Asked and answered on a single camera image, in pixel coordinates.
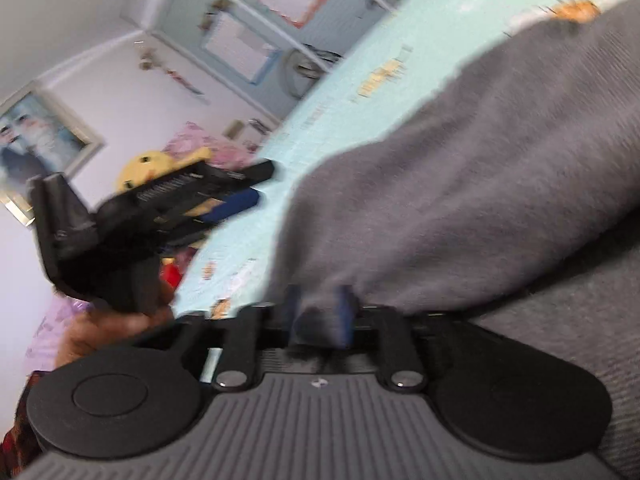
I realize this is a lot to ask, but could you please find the dark grey sweater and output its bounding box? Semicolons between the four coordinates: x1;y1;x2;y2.
265;0;639;479

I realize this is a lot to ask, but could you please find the person's left hand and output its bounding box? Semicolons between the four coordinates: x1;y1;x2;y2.
54;281;175;368

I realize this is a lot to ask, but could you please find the red plush toy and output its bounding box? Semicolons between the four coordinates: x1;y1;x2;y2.
160;258;183;289

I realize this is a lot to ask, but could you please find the yellow plush toy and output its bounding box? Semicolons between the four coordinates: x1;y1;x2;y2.
116;148;213;192

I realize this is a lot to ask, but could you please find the blue framed poster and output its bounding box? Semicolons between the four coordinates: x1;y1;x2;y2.
202;12;281;86

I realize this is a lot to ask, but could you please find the grey sliding door wardrobe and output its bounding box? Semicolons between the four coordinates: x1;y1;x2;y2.
155;0;397;119

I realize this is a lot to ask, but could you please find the teal quilted bee bedspread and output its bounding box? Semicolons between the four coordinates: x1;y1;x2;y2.
174;0;614;315

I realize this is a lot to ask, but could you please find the red plaid left sleeve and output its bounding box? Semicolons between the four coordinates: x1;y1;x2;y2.
0;370;48;479

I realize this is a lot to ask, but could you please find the framed wall picture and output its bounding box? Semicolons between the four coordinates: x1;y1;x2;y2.
1;82;104;226

